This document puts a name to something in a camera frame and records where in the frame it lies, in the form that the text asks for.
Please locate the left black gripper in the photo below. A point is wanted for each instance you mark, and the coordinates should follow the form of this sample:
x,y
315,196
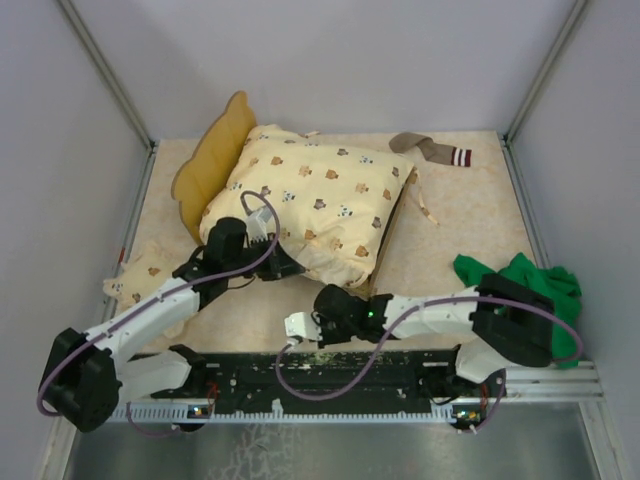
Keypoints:
x,y
279,263

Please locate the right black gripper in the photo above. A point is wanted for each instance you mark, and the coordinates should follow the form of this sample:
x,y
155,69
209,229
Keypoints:
x,y
327,339

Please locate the cream animal print cushion cover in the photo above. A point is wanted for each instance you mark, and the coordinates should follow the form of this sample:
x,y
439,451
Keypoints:
x,y
333,201

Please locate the wooden pet bed frame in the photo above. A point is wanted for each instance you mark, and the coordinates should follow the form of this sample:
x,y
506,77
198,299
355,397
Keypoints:
x,y
206,173

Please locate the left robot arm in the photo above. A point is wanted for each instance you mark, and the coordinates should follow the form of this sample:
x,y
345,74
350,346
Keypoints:
x,y
89,374

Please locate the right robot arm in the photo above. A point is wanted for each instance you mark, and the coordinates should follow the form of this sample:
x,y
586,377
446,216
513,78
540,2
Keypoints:
x,y
504,320

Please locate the small cream animal pillow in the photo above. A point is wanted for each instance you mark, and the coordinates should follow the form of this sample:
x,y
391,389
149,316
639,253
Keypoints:
x,y
141,276

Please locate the brown striped sock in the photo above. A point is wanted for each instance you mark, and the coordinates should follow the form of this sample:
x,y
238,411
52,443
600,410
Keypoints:
x,y
431,151

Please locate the green cloth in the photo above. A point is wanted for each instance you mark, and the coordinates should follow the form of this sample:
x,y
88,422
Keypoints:
x,y
556,283

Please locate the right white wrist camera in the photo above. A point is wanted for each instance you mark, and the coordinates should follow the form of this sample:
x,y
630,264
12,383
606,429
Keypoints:
x,y
302,326

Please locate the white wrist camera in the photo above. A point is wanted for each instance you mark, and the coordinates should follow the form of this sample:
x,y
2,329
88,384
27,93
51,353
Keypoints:
x,y
302,326
257,225

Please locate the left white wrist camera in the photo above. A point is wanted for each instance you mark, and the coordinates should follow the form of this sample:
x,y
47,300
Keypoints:
x,y
257,225

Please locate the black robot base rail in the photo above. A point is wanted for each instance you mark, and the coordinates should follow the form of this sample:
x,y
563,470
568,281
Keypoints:
x,y
352,387

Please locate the right aluminium frame post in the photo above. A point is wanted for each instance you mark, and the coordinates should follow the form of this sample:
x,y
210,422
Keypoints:
x,y
562,41

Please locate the aluminium frame post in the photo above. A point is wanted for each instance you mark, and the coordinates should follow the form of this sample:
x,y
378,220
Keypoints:
x,y
105,71
562,41

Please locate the left aluminium frame post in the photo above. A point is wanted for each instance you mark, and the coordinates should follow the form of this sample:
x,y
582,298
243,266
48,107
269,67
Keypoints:
x,y
105,71

